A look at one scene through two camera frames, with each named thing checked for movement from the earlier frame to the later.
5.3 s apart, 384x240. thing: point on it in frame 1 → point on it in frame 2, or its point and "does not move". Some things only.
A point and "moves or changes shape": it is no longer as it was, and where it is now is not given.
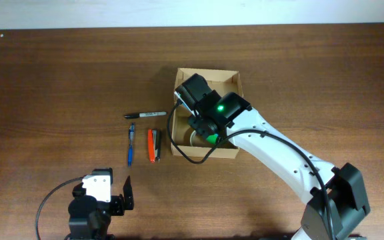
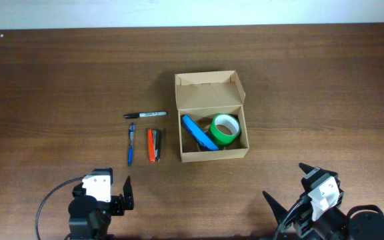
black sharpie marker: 143,115 does not move
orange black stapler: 154,145 does not move
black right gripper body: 201,125 → 299,208
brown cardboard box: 227,81 moves or changes shape
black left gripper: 118,205 does not move
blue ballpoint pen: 131,145 does not move
